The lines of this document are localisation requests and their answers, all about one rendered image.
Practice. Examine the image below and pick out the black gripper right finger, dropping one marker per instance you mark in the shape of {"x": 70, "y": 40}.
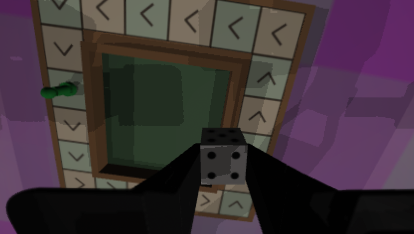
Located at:
{"x": 289, "y": 202}

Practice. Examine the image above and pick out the dark grey die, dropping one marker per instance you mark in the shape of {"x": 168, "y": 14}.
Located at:
{"x": 223, "y": 154}

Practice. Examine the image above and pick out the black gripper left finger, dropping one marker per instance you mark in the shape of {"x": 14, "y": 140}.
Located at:
{"x": 164, "y": 203}

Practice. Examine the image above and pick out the green game pawn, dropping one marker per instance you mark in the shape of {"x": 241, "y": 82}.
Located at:
{"x": 65, "y": 88}

